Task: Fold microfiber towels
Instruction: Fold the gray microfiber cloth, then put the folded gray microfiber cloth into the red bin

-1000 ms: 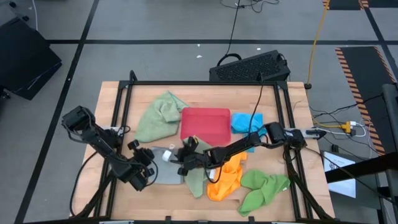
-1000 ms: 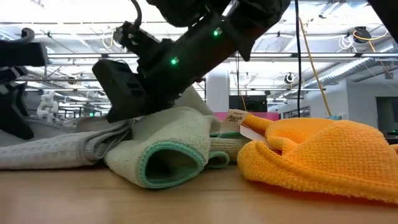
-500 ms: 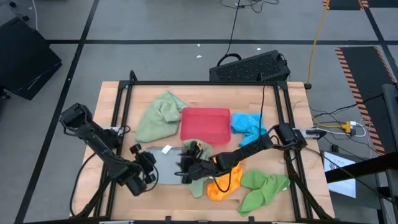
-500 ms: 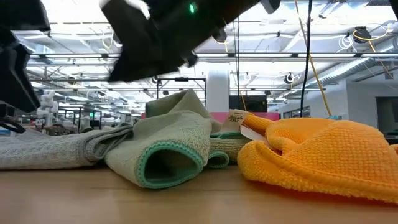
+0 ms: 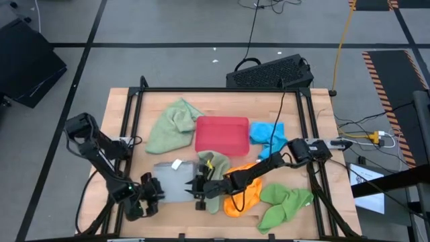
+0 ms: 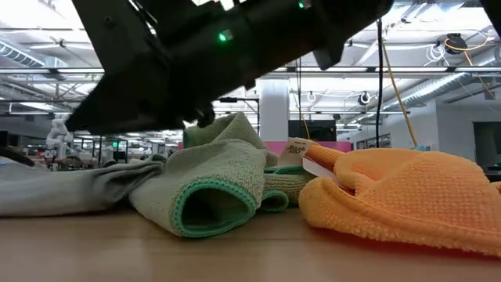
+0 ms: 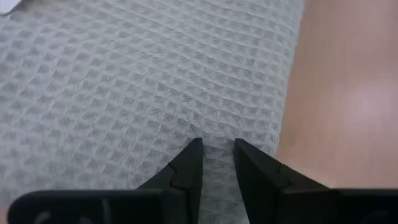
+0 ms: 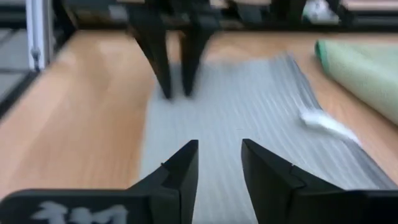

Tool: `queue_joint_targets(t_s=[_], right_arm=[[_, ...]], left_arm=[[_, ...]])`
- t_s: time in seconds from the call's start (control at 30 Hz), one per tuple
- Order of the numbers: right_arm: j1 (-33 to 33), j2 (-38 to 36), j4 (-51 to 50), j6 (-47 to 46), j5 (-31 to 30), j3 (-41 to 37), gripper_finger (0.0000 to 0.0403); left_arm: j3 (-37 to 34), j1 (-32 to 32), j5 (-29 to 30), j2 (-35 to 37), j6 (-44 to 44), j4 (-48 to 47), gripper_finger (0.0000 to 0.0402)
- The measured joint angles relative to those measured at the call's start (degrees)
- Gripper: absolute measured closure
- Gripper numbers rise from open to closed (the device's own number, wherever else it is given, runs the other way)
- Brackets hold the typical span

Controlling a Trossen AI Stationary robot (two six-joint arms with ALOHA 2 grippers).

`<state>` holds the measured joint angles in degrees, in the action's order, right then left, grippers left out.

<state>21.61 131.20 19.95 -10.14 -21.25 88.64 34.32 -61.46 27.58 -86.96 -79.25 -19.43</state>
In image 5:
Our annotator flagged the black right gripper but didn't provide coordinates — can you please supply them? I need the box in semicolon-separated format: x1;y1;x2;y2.
184;164;216;211

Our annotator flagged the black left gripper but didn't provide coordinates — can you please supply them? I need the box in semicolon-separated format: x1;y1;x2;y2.
139;173;166;216

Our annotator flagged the grey waffle microfiber towel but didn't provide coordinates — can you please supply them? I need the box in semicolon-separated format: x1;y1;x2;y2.
153;160;200;204

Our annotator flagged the pale green teal-trimmed towel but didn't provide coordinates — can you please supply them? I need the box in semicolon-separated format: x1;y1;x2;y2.
196;150;232;215

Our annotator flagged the orange microfiber towel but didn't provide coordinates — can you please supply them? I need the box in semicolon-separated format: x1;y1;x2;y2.
222;162;263;218

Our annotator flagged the sage green microfiber towel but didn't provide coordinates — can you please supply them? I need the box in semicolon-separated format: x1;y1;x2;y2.
144;97;204;155

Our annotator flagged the blue microfiber towel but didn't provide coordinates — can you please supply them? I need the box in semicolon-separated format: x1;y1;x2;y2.
249;121;289;161

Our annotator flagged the bright green microfiber towel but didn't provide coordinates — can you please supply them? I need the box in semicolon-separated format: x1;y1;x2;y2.
256;183;315;235

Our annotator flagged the red plastic tray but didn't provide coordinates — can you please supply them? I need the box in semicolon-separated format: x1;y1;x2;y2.
194;116;251;157

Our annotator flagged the black perforated computer case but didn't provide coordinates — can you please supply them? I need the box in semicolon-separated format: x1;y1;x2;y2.
225;53;315;90

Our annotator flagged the white paper sheet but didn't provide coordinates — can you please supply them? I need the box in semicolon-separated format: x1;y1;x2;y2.
349;163;386;215

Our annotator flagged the black floor crate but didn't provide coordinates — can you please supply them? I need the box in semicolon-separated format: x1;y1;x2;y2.
0;18;68;109

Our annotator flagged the black metal beam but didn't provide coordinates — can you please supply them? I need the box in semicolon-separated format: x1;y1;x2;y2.
351;163;430;199

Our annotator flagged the hazard-striped black floor mat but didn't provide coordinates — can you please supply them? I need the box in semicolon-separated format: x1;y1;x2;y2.
361;50;430;169
348;0;400;12

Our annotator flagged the black aluminium table frame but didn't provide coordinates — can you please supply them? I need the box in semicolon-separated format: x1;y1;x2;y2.
75;75;363;242

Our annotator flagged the black floor cable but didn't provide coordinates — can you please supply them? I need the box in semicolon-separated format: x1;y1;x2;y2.
247;0;262;61

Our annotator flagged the yellow hanging cable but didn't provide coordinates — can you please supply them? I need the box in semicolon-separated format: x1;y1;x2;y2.
331;0;357;97

